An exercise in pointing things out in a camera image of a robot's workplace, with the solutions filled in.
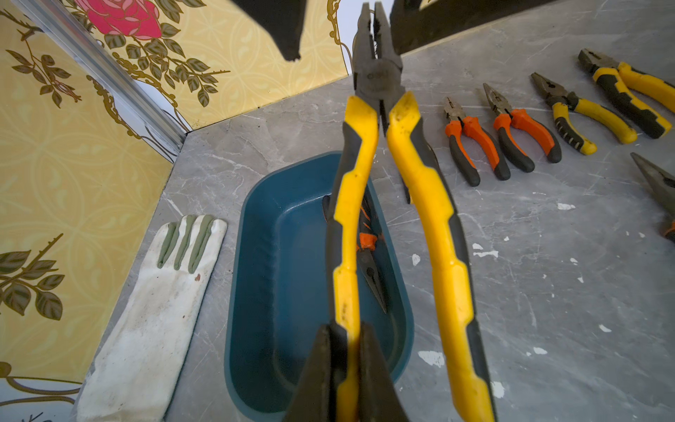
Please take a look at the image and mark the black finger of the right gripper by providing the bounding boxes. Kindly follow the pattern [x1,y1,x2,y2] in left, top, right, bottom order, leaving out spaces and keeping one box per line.
[390,0,550,55]
[233,0,307,62]

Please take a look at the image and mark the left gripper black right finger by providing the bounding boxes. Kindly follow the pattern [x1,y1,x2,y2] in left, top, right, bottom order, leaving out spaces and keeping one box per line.
[359,323,409,422]

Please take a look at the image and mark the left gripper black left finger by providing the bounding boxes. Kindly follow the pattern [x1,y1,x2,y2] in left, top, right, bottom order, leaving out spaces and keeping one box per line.
[283,325,332,422]

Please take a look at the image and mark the yellow black deli pliers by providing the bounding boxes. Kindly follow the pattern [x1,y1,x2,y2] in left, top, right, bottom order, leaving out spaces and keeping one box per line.
[326,3,497,421]

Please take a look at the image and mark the orange black needle pliers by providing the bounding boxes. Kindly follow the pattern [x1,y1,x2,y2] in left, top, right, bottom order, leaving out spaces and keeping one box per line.
[442,96,512,188]

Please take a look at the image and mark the yellow black long-nose pliers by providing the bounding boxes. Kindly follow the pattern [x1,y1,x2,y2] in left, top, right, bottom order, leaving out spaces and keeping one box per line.
[531,72,638,156]

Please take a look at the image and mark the yellow black combination pliers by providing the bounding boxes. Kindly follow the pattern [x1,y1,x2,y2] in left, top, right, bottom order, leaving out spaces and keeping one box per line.
[578,49,674,139]

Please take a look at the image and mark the orange black combination pliers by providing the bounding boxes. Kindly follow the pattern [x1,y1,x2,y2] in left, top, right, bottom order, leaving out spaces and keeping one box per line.
[630,152,674,242]

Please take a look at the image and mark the teal storage box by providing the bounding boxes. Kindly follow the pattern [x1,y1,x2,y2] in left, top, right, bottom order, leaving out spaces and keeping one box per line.
[223,151,415,422]

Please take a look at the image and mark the orange black upside-down long-nose pliers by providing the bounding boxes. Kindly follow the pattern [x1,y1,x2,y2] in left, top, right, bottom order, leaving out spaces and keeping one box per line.
[321,192,388,315]

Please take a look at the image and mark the white green work glove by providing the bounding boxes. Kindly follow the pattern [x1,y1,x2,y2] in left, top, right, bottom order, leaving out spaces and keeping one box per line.
[76,215,228,421]

